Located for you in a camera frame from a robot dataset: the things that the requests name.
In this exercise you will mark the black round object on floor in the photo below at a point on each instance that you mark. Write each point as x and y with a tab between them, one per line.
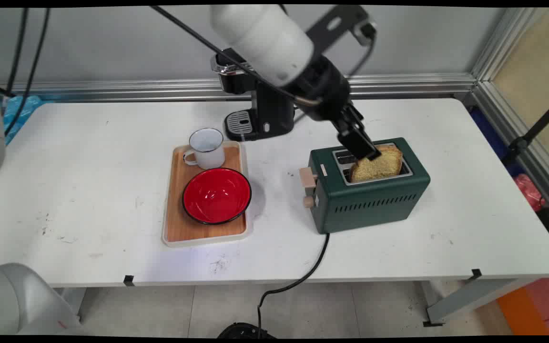
245	331

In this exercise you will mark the aluminium frame rail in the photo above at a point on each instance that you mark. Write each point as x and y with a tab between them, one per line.
160	88

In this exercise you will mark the black tripod leg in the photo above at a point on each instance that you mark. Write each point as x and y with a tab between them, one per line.
532	133

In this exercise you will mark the red bowl with black rim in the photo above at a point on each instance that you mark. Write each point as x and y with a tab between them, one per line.
217	195

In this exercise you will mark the dark green toaster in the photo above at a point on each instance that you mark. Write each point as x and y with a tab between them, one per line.
370	193

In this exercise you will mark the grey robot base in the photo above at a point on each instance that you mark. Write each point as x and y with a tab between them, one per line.
22	302

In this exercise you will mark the toasted bread slice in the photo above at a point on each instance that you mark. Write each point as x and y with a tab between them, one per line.
379	164

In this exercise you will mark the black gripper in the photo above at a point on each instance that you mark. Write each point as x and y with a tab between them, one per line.
320	90

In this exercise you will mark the red plastic bag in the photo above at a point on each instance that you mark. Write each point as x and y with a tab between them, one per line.
531	190

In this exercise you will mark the white enamel mug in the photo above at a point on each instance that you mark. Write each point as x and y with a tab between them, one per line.
205	149

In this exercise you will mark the grey table leg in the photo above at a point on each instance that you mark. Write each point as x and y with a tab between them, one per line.
474	300

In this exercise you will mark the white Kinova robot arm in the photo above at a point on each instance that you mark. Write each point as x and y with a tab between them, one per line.
265	38

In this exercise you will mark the black coffee machine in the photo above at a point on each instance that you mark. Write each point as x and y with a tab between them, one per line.
255	107

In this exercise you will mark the blue plastic bag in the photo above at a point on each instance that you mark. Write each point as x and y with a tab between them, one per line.
19	114

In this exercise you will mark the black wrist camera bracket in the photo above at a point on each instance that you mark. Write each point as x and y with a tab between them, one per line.
339	26

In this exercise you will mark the wooden tray with white rim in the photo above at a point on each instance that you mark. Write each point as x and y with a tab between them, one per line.
205	195

